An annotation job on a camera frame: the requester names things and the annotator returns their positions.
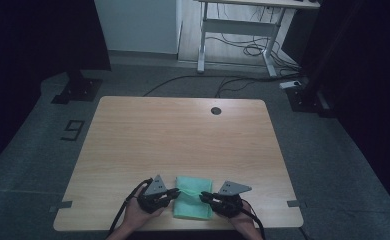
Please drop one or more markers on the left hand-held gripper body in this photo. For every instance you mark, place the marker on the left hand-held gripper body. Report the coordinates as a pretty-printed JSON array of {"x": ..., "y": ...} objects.
[{"x": 151, "y": 201}]

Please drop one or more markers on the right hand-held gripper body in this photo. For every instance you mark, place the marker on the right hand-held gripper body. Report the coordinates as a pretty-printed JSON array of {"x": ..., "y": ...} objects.
[{"x": 231, "y": 206}]

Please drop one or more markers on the green cloth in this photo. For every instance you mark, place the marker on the green cloth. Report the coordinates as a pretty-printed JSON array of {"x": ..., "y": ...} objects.
[{"x": 191, "y": 206}]

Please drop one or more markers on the person's right hand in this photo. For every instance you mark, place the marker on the person's right hand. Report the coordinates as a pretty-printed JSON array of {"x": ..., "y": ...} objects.
[{"x": 246, "y": 221}]

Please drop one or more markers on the person's left hand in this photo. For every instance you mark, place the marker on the person's left hand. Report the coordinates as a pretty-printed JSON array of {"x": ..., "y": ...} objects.
[{"x": 136, "y": 218}]

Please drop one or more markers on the wooden table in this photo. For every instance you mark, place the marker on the wooden table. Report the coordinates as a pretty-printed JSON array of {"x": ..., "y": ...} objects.
[{"x": 189, "y": 140}]

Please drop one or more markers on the grey tape strip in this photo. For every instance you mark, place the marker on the grey tape strip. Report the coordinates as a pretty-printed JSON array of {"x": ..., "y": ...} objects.
[
  {"x": 63, "y": 205},
  {"x": 294, "y": 203}
]

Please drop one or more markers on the dark round table grommet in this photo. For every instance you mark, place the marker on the dark round table grommet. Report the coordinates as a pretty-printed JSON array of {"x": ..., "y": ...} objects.
[{"x": 216, "y": 111}]

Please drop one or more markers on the black stand base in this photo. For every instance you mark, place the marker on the black stand base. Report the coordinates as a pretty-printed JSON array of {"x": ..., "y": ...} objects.
[
  {"x": 79, "y": 90},
  {"x": 308, "y": 100}
]

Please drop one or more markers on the white power strip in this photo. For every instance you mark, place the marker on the white power strip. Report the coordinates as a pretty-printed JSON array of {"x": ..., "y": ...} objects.
[{"x": 290, "y": 84}]

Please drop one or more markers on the black curtain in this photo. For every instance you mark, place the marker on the black curtain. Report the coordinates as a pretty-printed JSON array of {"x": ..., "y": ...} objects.
[
  {"x": 366, "y": 66},
  {"x": 23, "y": 50}
]

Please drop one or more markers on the white desk frame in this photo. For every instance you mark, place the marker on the white desk frame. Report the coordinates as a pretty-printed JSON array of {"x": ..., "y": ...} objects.
[{"x": 239, "y": 27}]

